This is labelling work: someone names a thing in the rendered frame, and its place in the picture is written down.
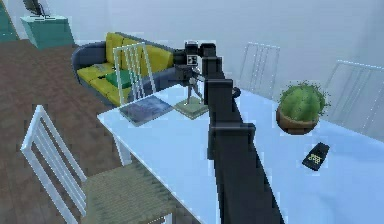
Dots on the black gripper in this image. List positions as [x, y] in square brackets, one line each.
[181, 68]

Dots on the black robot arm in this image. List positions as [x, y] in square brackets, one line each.
[233, 160]

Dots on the white dining table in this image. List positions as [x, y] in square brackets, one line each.
[173, 156]

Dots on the white slatted chair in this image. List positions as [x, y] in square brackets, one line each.
[258, 68]
[358, 96]
[133, 66]

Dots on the green cushion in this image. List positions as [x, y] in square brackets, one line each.
[117, 80]

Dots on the grey flat item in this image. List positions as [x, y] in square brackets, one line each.
[100, 67]

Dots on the blue sofa with yellow cushions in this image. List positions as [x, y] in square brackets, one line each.
[96, 78]

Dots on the green cactus in brown pot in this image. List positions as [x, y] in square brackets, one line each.
[300, 106]

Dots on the white chair with woven seat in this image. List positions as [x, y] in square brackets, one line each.
[110, 196]

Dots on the black remote control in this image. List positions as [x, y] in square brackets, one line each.
[316, 156]

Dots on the teal cabinet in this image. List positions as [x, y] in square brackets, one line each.
[48, 31]

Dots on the black television set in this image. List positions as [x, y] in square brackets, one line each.
[33, 6]

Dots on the teal cupboard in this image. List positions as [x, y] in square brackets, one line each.
[6, 26]

